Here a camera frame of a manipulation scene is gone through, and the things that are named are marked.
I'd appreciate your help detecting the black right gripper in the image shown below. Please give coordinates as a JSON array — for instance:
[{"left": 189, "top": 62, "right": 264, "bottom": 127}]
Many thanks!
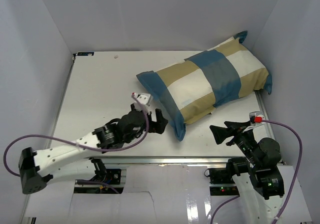
[{"left": 209, "top": 120, "right": 261, "bottom": 166}]

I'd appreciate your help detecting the blue tan white pillowcase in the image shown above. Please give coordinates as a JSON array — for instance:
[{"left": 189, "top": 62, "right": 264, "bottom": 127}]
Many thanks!
[{"left": 136, "top": 31, "right": 273, "bottom": 141}]

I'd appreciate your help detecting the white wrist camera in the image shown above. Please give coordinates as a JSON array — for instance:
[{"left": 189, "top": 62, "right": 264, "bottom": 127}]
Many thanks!
[
  {"left": 132, "top": 92, "right": 153, "bottom": 107},
  {"left": 244, "top": 111, "right": 265, "bottom": 132}
]

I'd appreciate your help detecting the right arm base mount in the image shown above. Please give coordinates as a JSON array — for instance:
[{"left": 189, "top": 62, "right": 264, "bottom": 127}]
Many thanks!
[{"left": 203, "top": 160, "right": 239, "bottom": 196}]

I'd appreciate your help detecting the purple camera cable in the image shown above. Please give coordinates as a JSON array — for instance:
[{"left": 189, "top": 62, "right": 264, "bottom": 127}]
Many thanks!
[
  {"left": 209, "top": 117, "right": 304, "bottom": 224},
  {"left": 3, "top": 93, "right": 151, "bottom": 177}
]

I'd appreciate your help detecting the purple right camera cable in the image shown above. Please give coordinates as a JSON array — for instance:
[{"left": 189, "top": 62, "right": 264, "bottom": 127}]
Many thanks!
[{"left": 209, "top": 117, "right": 304, "bottom": 224}]

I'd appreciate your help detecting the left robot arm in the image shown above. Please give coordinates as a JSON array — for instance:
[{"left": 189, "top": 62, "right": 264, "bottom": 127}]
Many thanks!
[{"left": 18, "top": 93, "right": 168, "bottom": 194}]

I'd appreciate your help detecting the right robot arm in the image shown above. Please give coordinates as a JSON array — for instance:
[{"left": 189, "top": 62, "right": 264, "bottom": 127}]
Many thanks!
[{"left": 207, "top": 117, "right": 285, "bottom": 223}]

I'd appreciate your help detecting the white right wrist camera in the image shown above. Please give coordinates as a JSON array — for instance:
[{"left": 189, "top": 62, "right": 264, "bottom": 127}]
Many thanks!
[{"left": 244, "top": 111, "right": 265, "bottom": 132}]

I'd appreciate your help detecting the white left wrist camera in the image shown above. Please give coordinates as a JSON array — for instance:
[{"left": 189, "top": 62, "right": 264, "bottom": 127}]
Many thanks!
[{"left": 132, "top": 92, "right": 153, "bottom": 107}]

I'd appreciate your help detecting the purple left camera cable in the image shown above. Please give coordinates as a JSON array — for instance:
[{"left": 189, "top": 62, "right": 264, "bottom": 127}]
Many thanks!
[{"left": 3, "top": 93, "right": 151, "bottom": 177}]

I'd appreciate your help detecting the blue left corner sticker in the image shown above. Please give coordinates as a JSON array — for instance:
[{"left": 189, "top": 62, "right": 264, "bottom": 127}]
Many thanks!
[{"left": 76, "top": 52, "right": 95, "bottom": 56}]

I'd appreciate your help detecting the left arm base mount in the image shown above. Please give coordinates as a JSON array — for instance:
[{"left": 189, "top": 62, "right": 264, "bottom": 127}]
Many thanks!
[{"left": 74, "top": 158, "right": 125, "bottom": 194}]

